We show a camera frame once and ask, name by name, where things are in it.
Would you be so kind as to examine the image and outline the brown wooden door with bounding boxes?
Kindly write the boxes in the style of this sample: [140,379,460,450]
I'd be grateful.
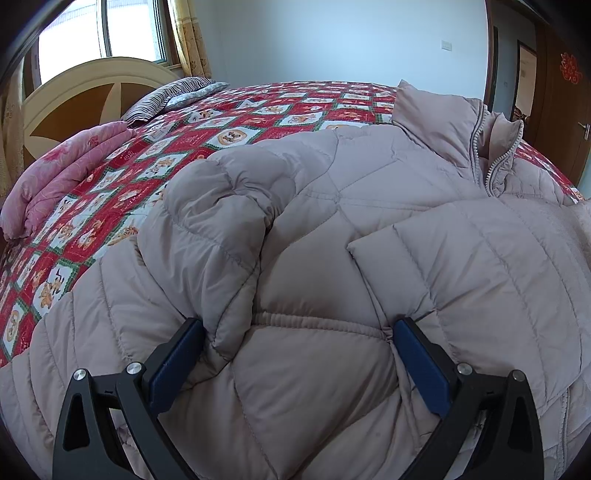
[531,18,591,186]

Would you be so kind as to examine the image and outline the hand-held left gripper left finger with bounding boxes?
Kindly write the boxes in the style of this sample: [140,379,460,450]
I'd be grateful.
[52,318,206,480]

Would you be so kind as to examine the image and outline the window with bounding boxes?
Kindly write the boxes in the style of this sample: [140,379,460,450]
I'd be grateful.
[36,0,182,85]

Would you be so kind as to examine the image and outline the beige quilted down jacket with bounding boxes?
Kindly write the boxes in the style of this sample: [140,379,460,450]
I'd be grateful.
[0,79,591,480]

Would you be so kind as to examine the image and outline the pink folded blanket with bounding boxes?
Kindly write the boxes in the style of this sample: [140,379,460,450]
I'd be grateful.
[0,122,138,241]

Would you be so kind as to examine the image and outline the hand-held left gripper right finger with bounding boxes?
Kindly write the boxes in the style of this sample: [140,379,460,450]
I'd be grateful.
[392,316,546,480]

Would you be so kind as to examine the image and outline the red paper door decoration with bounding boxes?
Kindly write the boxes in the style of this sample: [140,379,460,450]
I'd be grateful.
[559,52,582,85]

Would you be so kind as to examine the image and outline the striped pillow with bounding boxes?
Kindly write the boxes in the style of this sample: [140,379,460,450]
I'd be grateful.
[122,77,230,128]

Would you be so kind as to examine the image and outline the red patterned bedspread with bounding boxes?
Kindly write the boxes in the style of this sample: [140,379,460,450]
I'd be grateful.
[0,80,591,366]

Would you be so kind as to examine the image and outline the yellow floral curtain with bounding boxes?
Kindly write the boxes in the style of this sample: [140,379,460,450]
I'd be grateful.
[0,55,40,167]
[166,0,214,80]

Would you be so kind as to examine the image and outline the cream wooden headboard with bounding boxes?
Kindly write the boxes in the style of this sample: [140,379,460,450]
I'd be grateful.
[23,56,182,158]

